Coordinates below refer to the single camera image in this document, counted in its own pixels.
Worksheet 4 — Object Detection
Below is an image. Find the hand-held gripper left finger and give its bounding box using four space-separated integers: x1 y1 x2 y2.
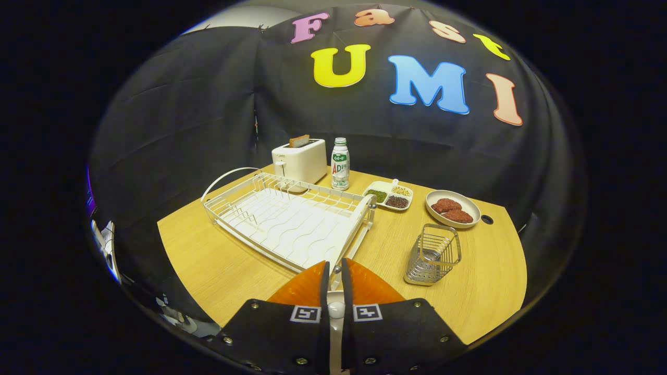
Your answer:
216 260 331 374

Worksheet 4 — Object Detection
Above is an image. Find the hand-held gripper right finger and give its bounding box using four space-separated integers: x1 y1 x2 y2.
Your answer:
341 258 470 374

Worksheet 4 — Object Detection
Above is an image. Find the silver wire basket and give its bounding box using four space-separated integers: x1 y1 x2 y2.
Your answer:
404 223 462 286

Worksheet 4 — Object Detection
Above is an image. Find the white wire dish rack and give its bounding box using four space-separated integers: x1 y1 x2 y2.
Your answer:
201 167 377 274

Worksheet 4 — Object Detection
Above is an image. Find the white plate with meat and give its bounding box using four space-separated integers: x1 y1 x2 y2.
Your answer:
425 190 481 229

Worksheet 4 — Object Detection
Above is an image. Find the white divided dish with beans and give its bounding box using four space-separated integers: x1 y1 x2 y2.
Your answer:
363 179 414 211

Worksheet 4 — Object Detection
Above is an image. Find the white drip tray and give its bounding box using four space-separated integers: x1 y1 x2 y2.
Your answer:
219 187 365 271

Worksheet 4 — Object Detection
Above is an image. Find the white toaster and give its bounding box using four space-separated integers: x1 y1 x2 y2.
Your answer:
271 138 328 185

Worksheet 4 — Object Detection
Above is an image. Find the white milk bottle green label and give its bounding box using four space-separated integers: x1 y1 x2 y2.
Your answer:
331 137 350 191

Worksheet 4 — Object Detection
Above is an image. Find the black backdrop cloth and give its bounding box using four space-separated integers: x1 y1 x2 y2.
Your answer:
89 3 589 313

